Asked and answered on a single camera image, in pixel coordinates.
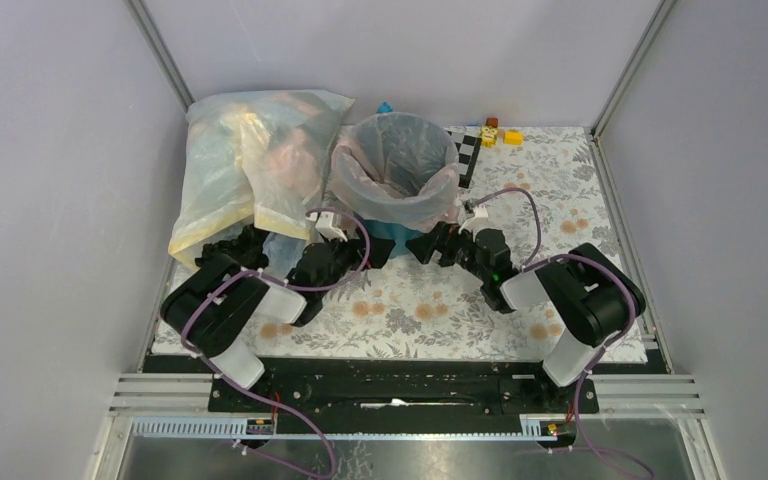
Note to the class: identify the black white checkered board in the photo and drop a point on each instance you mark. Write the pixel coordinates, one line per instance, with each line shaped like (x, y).
(468, 148)

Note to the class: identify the black plastic trash bag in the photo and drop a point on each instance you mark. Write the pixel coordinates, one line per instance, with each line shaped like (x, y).
(247, 249)

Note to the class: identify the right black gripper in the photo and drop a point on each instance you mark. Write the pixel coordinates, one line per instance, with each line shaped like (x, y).
(424, 246)

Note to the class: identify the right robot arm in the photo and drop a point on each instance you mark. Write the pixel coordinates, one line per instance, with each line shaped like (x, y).
(595, 300)

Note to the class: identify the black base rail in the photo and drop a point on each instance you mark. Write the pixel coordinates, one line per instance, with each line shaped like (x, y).
(375, 398)

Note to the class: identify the right aluminium frame post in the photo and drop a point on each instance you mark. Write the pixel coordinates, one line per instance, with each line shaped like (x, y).
(646, 41)

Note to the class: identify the pink plastic trash bag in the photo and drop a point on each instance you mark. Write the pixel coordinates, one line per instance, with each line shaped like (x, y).
(397, 168)

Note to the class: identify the aluminium frame post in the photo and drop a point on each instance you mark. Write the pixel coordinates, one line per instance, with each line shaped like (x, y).
(150, 31)
(646, 41)

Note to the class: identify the teal plastic trash bin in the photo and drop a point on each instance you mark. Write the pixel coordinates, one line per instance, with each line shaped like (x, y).
(397, 232)

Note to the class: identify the blue object behind bin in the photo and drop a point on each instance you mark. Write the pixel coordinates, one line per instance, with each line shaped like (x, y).
(384, 107)

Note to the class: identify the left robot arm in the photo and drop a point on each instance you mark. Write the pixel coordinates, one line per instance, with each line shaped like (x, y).
(211, 308)

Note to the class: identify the left aluminium frame post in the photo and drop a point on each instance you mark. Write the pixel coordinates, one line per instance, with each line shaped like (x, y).
(150, 31)

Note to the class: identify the floral patterned tablecloth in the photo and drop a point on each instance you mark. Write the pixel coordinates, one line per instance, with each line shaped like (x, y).
(544, 195)

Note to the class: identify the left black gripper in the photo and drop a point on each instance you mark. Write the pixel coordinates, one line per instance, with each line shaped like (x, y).
(355, 246)

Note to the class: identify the yellow cube block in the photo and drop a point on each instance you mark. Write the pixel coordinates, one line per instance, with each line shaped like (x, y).
(512, 137)

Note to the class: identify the large clear bag of bags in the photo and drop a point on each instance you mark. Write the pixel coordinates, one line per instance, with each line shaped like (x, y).
(255, 157)

